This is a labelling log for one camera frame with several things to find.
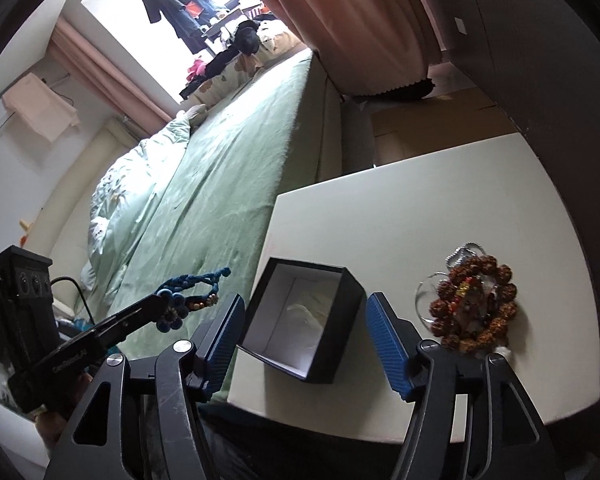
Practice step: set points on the beige hanging towel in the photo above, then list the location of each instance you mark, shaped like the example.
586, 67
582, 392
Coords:
39, 108

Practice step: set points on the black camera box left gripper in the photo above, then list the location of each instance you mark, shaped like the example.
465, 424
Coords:
28, 331

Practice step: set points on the black clothes on sill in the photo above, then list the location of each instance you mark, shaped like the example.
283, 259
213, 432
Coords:
246, 41

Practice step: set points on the person's left hand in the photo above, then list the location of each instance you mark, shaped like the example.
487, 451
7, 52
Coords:
50, 425

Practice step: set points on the black square jewelry box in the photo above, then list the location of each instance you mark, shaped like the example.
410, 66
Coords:
267, 336

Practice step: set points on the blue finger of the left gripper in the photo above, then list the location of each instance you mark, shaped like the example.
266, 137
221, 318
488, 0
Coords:
113, 330

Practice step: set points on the cream padded headboard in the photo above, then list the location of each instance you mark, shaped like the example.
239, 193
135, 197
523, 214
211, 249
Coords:
59, 232

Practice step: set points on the white wall switch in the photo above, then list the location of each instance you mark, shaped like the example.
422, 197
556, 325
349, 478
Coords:
460, 25

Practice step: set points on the pink left curtain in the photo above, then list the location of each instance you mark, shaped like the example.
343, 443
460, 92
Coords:
88, 66

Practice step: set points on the dark hanging clothes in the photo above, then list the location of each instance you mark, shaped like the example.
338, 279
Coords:
186, 17

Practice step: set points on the green bed blanket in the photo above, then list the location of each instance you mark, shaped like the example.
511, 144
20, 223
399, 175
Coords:
279, 132

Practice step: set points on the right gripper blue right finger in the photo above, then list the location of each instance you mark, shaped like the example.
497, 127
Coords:
395, 341

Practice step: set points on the pink curtain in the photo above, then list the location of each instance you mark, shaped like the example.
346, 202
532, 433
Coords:
88, 66
368, 47

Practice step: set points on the floral window seat cushion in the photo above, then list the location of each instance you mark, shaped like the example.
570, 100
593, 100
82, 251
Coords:
277, 42

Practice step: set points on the thin silver bangle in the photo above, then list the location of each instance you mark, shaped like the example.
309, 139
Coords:
425, 293

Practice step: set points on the pink right curtain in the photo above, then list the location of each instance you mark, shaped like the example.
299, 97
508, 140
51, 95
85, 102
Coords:
368, 47

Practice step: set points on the white square side table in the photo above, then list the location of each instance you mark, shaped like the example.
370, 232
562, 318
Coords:
395, 225

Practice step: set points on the light floral duvet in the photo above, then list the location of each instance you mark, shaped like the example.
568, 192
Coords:
127, 196

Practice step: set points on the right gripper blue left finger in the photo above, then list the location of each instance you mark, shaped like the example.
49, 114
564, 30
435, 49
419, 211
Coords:
215, 350

